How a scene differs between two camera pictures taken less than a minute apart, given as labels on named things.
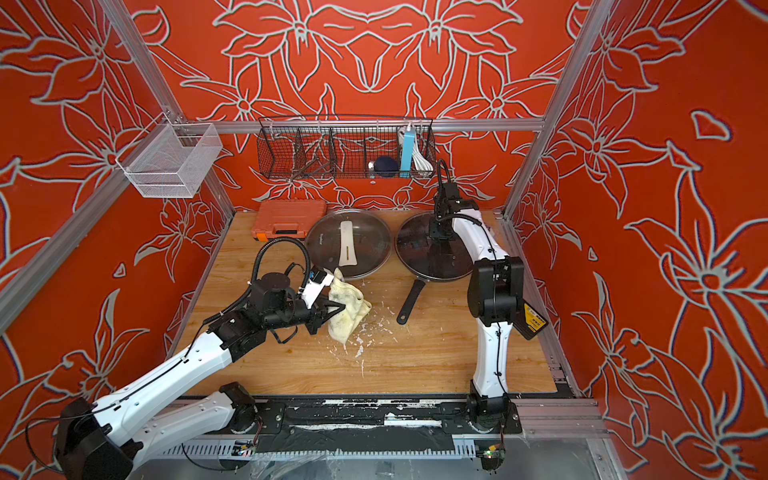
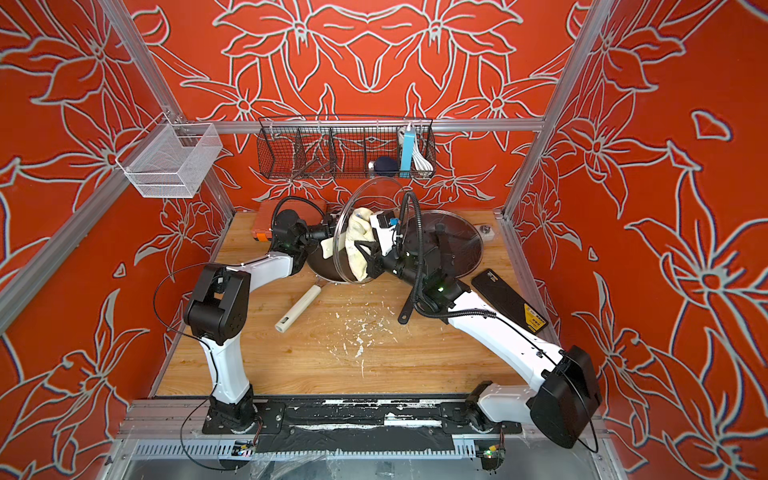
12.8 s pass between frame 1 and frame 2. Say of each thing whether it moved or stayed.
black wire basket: stayed
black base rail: stayed
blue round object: stayed
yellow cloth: moved
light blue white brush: stayed
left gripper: moved
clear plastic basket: stayed
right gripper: moved
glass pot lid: stayed
